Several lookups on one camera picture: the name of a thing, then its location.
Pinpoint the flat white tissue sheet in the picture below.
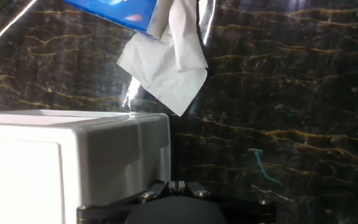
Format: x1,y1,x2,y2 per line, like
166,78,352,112
116,0,209,118

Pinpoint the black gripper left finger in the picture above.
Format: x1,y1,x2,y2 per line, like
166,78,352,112
76,180,176,224

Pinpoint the blue tissue pack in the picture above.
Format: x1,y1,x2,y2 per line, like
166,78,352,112
62,0,160,40

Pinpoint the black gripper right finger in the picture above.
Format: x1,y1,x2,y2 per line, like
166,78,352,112
177,180,277,224

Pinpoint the white plastic drawer with knob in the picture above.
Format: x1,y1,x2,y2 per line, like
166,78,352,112
0,108,172,224

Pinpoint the black marble pattern mat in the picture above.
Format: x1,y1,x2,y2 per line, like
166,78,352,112
0,0,358,224

